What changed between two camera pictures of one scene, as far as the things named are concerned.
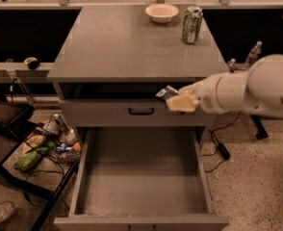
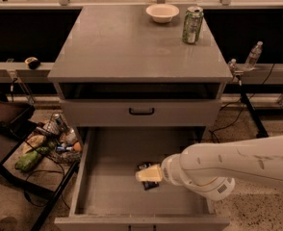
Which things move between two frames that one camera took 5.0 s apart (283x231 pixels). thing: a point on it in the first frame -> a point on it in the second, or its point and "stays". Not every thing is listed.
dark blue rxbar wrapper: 167,92 -> 148,185
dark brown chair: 11,117 stays
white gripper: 205,91 -> 167,171
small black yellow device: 32,63 stays
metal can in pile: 60,121 stays
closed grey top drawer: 130,114 stays
